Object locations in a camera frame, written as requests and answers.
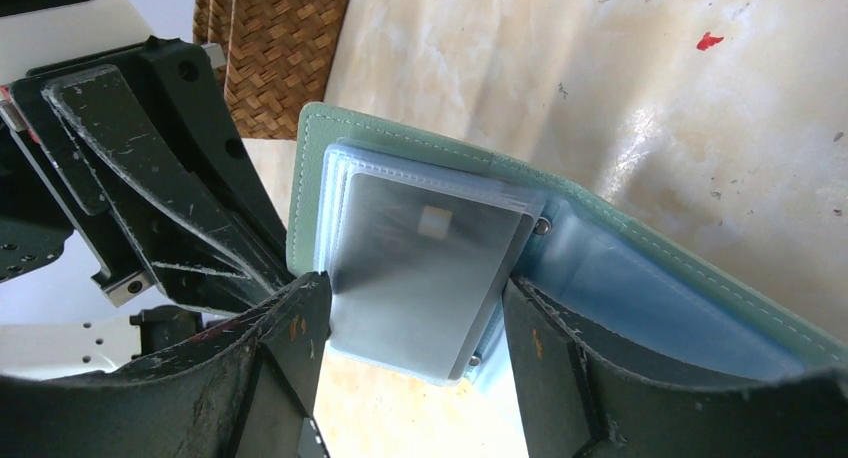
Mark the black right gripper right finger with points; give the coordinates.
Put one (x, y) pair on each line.
(584, 391)

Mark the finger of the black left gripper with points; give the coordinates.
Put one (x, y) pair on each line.
(163, 197)

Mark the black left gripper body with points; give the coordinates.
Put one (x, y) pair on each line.
(33, 229)

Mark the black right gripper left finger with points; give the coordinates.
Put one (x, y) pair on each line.
(244, 388)

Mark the silver credit card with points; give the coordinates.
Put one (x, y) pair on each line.
(415, 272)

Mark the green leather card holder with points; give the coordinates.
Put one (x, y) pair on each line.
(582, 252)

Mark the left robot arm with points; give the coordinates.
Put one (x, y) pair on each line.
(37, 33)

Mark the brown woven divided basket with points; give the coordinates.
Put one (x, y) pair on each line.
(279, 55)

